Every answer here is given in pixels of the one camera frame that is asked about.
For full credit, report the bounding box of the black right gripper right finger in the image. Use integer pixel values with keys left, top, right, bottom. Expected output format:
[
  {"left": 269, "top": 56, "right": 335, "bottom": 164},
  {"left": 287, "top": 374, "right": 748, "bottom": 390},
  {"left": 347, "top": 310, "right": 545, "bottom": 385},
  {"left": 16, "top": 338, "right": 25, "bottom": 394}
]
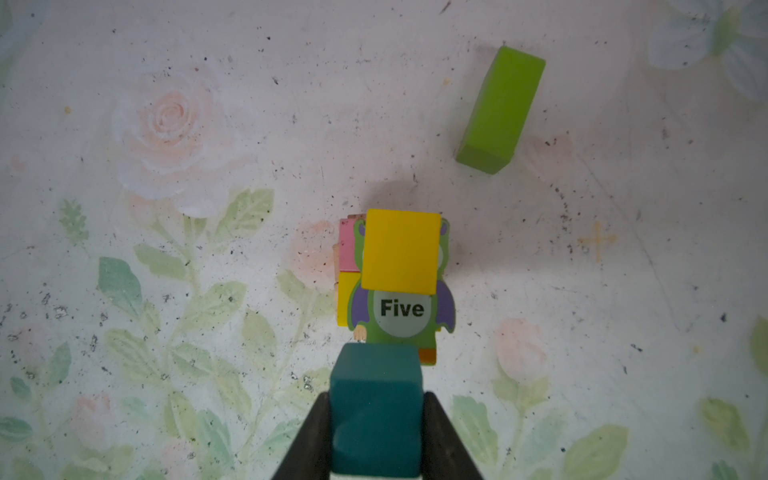
[{"left": 421, "top": 392, "right": 483, "bottom": 480}]

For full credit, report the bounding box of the yellow small cube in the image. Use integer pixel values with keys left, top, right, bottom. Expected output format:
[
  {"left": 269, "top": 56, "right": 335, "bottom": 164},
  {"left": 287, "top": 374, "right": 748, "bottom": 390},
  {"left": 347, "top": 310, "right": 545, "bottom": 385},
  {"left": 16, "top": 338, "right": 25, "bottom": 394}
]
[{"left": 361, "top": 209, "right": 442, "bottom": 295}]

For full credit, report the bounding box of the green owl number toy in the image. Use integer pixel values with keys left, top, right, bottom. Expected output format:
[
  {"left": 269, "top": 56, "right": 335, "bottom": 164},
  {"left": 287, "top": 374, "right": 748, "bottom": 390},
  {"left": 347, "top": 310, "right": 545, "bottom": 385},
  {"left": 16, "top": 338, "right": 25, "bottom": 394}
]
[{"left": 347, "top": 214, "right": 456, "bottom": 366}]

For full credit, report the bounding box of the natural wood block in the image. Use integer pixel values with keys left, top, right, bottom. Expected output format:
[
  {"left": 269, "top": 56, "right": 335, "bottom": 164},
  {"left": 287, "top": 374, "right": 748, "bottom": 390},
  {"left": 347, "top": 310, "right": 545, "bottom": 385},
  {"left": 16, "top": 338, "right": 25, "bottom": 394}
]
[{"left": 353, "top": 324, "right": 367, "bottom": 342}]

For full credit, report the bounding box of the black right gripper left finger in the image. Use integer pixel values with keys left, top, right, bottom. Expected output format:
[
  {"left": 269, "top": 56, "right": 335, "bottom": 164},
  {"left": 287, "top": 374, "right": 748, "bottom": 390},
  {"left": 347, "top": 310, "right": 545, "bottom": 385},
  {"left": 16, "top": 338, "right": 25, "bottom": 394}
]
[{"left": 272, "top": 392, "right": 332, "bottom": 480}]

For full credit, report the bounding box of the pink wood block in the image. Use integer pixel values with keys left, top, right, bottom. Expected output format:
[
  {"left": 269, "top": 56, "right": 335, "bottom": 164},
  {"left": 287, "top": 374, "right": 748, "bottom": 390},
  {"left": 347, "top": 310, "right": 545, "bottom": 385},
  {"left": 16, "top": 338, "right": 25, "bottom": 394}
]
[{"left": 338, "top": 215, "right": 359, "bottom": 272}]

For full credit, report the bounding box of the teal small cube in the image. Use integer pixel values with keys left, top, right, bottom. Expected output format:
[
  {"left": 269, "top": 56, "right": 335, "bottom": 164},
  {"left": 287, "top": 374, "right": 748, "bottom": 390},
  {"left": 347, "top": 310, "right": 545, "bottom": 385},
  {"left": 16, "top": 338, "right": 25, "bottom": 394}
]
[{"left": 329, "top": 343, "right": 424, "bottom": 478}]

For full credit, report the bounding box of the green wood block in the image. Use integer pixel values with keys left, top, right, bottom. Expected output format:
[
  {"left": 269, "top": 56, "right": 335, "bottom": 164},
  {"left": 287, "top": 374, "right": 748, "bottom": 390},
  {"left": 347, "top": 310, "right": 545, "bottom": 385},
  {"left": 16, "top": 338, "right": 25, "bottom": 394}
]
[{"left": 456, "top": 46, "right": 546, "bottom": 174}]

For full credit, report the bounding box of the yellow long wood block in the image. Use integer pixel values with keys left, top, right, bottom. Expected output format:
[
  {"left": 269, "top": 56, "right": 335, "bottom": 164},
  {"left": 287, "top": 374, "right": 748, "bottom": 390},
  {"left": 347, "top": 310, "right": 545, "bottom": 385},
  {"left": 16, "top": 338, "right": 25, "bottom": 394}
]
[{"left": 337, "top": 271, "right": 361, "bottom": 328}]

